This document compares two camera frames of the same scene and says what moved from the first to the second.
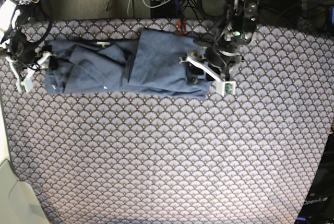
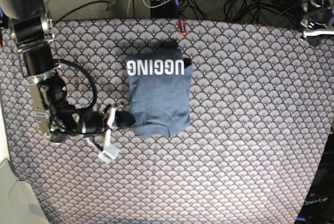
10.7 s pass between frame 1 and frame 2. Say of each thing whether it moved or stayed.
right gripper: moved
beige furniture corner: stayed
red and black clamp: stayed
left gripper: moved
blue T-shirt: moved
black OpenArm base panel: stayed
